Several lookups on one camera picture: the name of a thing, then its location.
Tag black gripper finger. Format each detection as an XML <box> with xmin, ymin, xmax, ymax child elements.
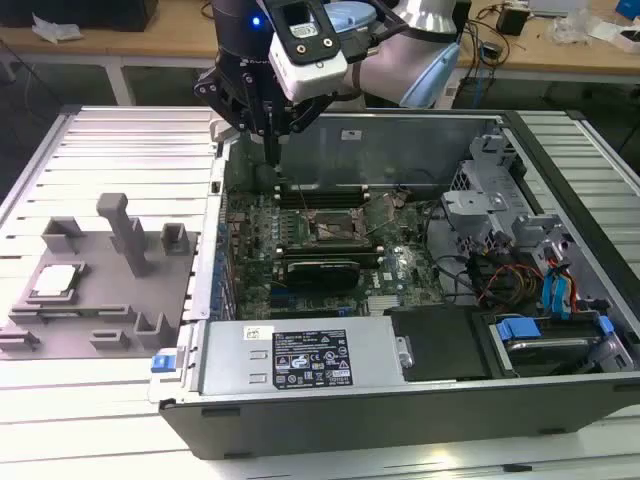
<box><xmin>193</xmin><ymin>70</ymin><xmax>275</xmax><ymax>165</ymax></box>
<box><xmin>273</xmin><ymin>94</ymin><xmax>331</xmax><ymax>165</ymax></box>

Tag silver CPU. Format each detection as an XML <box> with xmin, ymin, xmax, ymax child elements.
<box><xmin>28</xmin><ymin>263</ymin><xmax>84</xmax><ymax>301</ymax></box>

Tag CPU socket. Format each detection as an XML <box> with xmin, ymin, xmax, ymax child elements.
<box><xmin>307</xmin><ymin>204</ymin><xmax>374</xmax><ymax>249</ymax></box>

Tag white plastic case latch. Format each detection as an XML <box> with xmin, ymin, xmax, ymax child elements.
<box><xmin>208</xmin><ymin>113</ymin><xmax>236</xmax><ymax>147</ymax></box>

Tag black RAM slot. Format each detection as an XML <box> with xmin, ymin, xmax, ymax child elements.
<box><xmin>274</xmin><ymin>248</ymin><xmax>386</xmax><ymax>259</ymax></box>
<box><xmin>274</xmin><ymin>242</ymin><xmax>384</xmax><ymax>251</ymax></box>
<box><xmin>277</xmin><ymin>182</ymin><xmax>371</xmax><ymax>196</ymax></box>
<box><xmin>277</xmin><ymin>194</ymin><xmax>371</xmax><ymax>209</ymax></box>

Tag large black box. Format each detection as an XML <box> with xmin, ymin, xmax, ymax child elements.
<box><xmin>0</xmin><ymin>0</ymin><xmax>160</xmax><ymax>32</ymax></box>

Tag black graphics card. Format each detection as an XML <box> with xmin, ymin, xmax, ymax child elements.
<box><xmin>283</xmin><ymin>256</ymin><xmax>362</xmax><ymax>292</ymax></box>

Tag green motherboard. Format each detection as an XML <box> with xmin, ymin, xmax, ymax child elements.
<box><xmin>223</xmin><ymin>187</ymin><xmax>447</xmax><ymax>322</ymax></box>

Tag crumpled white plastic wrap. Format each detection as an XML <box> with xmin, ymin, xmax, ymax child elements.
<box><xmin>31</xmin><ymin>12</ymin><xmax>84</xmax><ymax>42</ymax></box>

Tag silver metal drive cage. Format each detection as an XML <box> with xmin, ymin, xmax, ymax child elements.
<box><xmin>440</xmin><ymin>133</ymin><xmax>576</xmax><ymax>264</ymax></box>

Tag silver chipset heatsink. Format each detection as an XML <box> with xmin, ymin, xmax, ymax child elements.
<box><xmin>367</xmin><ymin>294</ymin><xmax>402</xmax><ymax>317</ymax></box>

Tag small black power adapter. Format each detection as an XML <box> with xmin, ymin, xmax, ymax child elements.
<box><xmin>496</xmin><ymin>5</ymin><xmax>530</xmax><ymax>37</ymax></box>

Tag grey plastic parts rack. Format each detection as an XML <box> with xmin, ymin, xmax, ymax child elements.
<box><xmin>0</xmin><ymin>192</ymin><xmax>197</xmax><ymax>361</ymax></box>

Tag grey power supply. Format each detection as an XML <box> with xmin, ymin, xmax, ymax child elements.
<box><xmin>197</xmin><ymin>318</ymin><xmax>407</xmax><ymax>397</ymax></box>

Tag black plastic shroud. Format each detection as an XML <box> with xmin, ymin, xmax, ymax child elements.
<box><xmin>387</xmin><ymin>305</ymin><xmax>496</xmax><ymax>384</ymax></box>

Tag blue plastic case latch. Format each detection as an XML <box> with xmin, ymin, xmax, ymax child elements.
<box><xmin>149</xmin><ymin>352</ymin><xmax>177</xmax><ymax>375</ymax></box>

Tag clear plastic bags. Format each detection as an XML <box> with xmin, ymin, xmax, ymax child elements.
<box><xmin>547</xmin><ymin>7</ymin><xmax>594</xmax><ymax>45</ymax></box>

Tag black open PC case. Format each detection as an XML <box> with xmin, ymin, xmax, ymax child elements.
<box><xmin>148</xmin><ymin>107</ymin><xmax>640</xmax><ymax>461</ymax></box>

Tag white cardboard box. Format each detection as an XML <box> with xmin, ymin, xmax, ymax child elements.
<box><xmin>589</xmin><ymin>19</ymin><xmax>640</xmax><ymax>54</ymax></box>

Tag hard disk in blue carrier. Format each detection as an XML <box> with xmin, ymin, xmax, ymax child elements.
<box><xmin>493</xmin><ymin>313</ymin><xmax>616</xmax><ymax>379</ymax></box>

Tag black camera cable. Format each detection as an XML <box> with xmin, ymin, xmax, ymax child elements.
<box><xmin>344</xmin><ymin>0</ymin><xmax>406</xmax><ymax>64</ymax></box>

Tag wooden desk white frame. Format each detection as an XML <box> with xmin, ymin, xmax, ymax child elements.
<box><xmin>0</xmin><ymin>22</ymin><xmax>221</xmax><ymax>106</ymax></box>
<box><xmin>457</xmin><ymin>2</ymin><xmax>640</xmax><ymax>101</ymax></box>

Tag blue network cable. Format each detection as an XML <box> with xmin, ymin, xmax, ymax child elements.
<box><xmin>472</xmin><ymin>67</ymin><xmax>487</xmax><ymax>110</ymax></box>

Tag black round cable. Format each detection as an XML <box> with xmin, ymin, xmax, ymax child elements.
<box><xmin>424</xmin><ymin>199</ymin><xmax>481</xmax><ymax>307</ymax></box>

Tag yellow red black wire bundle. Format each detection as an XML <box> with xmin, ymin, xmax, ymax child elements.
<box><xmin>469</xmin><ymin>248</ymin><xmax>547</xmax><ymax>310</ymax></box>

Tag blue flat data wire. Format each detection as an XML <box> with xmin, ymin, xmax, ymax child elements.
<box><xmin>542</xmin><ymin>264</ymin><xmax>577</xmax><ymax>322</ymax></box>

